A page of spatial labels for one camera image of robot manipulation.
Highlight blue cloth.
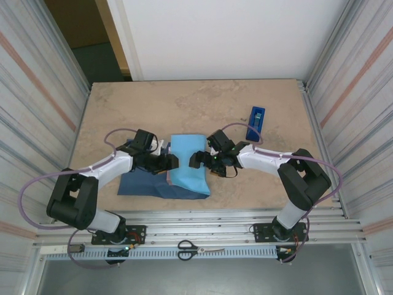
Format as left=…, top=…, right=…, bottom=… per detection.
left=117, top=133, right=212, bottom=200

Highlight blue tape dispenser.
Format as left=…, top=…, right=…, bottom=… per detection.
left=245, top=106, right=267, bottom=143

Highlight small electronics board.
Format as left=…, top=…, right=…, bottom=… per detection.
left=106, top=245, right=138, bottom=262
left=276, top=245, right=298, bottom=262

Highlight brown wooden door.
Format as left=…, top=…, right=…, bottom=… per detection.
left=45, top=0, right=110, bottom=49

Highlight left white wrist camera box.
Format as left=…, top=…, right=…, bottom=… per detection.
left=150, top=140, right=170, bottom=156

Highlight aluminium rail frame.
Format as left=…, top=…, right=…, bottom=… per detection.
left=32, top=210, right=368, bottom=248

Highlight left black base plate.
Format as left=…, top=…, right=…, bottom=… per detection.
left=91, top=224, right=147, bottom=245

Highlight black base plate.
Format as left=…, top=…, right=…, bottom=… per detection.
left=91, top=224, right=147, bottom=245
left=253, top=222, right=308, bottom=243

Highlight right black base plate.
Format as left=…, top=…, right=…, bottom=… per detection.
left=253, top=222, right=308, bottom=243

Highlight black handled scissors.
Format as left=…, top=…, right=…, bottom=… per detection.
left=177, top=239, right=227, bottom=262

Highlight slotted grey cable duct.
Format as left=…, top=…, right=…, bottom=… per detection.
left=39, top=245, right=279, bottom=261

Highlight aluminium side rail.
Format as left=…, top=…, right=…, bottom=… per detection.
left=296, top=79, right=349, bottom=219

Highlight wooden door frame post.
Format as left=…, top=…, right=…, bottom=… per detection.
left=94, top=0, right=133, bottom=76

